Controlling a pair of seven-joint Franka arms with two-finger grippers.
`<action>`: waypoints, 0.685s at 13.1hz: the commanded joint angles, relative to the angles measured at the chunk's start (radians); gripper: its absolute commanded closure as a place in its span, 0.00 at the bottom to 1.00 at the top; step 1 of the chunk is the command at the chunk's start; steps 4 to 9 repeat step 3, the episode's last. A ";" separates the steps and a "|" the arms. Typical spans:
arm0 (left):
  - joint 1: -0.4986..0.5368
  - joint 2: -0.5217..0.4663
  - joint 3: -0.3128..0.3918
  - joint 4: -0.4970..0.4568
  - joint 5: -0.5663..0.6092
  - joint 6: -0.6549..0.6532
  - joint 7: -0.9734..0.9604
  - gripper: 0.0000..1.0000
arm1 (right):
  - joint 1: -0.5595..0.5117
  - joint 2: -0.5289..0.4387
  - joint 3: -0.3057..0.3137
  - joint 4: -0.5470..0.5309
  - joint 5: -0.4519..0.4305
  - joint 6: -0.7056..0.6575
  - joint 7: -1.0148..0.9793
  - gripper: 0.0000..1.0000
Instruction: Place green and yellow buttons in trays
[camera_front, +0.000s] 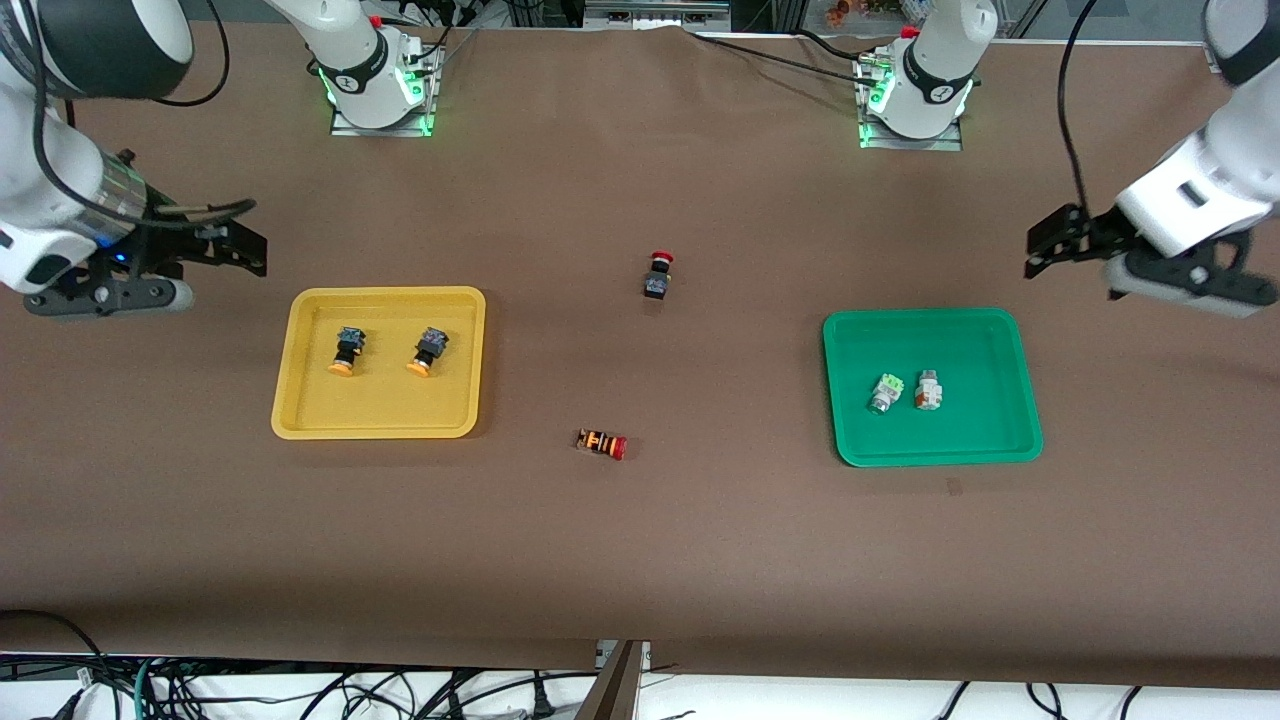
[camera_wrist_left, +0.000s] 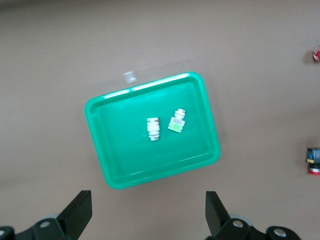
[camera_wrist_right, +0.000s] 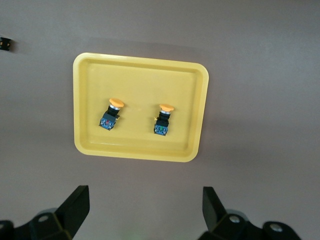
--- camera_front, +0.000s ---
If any black arched floor cable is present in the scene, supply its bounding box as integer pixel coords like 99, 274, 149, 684
0, 608, 111, 720

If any green plastic tray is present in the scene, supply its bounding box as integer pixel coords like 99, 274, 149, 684
822, 308, 1045, 468

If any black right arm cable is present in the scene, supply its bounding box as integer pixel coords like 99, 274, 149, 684
25, 0, 257, 231

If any short black base cable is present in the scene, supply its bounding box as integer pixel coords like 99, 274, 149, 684
795, 28, 873, 59

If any silver aluminium frame rail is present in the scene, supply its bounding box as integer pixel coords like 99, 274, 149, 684
583, 0, 734, 29

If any black cable with plug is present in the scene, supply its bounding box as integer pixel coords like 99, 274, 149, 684
440, 672, 601, 720

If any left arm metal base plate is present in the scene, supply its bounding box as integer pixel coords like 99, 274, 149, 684
855, 55, 966, 153

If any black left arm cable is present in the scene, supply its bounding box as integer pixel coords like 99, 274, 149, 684
1057, 0, 1101, 226

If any brown table cover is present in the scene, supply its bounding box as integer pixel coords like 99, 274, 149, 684
0, 20, 1280, 691

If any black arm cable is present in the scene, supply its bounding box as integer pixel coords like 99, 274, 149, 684
1057, 0, 1101, 226
25, 0, 257, 231

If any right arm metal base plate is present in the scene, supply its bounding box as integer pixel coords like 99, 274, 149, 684
328, 45, 443, 138

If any yellow plastic tray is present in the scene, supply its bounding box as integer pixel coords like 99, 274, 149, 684
271, 286, 488, 441

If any brown wooden beam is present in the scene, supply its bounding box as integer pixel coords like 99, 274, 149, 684
575, 640, 646, 720

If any long black base cable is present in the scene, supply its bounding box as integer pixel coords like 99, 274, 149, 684
688, 32, 869, 76

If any white metal bracket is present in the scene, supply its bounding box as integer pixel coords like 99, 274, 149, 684
596, 640, 653, 673

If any green floor cable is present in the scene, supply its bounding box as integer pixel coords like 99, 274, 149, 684
133, 655, 167, 720

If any yellow push button switch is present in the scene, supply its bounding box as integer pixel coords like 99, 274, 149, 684
406, 326, 450, 379
327, 326, 367, 379

